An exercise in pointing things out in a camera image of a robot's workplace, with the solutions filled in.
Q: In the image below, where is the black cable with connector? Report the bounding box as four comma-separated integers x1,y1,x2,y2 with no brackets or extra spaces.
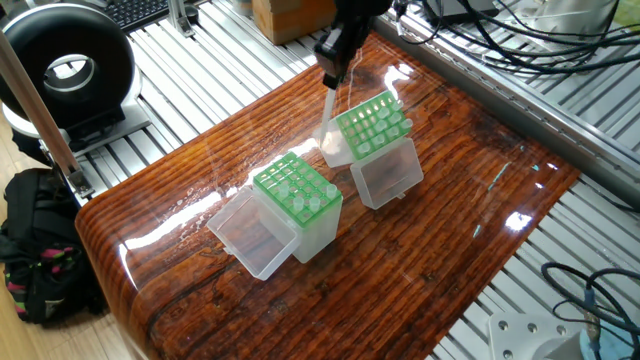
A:
540,262,640,336

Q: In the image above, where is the silver robot mount plate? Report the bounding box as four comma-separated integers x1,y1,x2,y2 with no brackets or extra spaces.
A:
488,312,601,360

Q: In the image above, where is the black backpack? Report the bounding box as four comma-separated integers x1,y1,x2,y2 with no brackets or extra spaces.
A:
0,167,109,324

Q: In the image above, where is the black cable bundle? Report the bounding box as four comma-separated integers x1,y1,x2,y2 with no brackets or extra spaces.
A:
395,0,640,91

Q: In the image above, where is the brown cardboard box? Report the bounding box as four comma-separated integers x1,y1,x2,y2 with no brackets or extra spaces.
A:
250,0,336,47

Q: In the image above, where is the black keyboard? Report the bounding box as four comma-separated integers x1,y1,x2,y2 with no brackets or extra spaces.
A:
100,0,173,29

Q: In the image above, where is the brown wooden pole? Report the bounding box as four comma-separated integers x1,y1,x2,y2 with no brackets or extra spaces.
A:
0,40,89,199

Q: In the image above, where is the clear green-rack pipette tip box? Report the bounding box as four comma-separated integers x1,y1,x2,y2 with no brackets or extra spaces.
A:
320,90,425,211
207,153,344,281

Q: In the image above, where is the black ring light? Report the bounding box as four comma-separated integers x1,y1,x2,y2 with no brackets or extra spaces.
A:
0,5,136,153

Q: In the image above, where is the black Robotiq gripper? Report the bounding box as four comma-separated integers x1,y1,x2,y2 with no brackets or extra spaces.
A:
314,0,393,93

